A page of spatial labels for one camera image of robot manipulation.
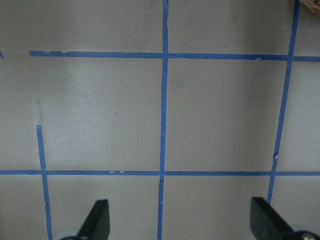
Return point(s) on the woven wicker basket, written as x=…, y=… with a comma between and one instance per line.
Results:
x=312, y=5

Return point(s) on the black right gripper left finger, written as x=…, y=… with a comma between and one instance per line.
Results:
x=96, y=225

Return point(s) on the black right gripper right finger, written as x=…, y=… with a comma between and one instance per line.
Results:
x=267, y=224

